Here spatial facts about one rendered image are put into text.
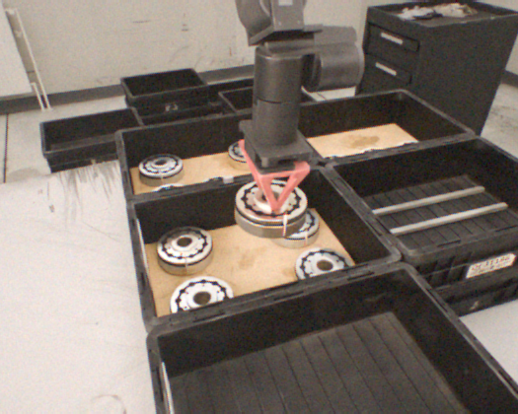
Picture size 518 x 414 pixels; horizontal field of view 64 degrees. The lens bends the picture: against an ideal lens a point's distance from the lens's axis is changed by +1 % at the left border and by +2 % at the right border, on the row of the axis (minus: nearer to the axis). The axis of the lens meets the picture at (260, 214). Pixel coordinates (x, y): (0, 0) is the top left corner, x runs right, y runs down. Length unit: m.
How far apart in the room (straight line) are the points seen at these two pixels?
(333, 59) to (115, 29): 3.27
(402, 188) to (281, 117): 0.58
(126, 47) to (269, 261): 3.13
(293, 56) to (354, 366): 0.44
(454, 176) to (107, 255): 0.85
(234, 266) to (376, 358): 0.29
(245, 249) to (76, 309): 0.37
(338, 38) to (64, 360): 0.71
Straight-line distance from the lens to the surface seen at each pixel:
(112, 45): 3.74
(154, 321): 0.58
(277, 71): 0.48
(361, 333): 0.70
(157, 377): 0.55
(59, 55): 3.73
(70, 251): 1.09
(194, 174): 1.03
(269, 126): 0.50
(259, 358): 0.66
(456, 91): 2.44
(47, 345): 0.92
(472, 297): 0.91
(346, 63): 0.52
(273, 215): 0.56
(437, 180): 1.08
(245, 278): 0.75
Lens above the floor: 1.38
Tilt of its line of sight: 38 degrees down
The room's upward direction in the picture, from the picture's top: straight up
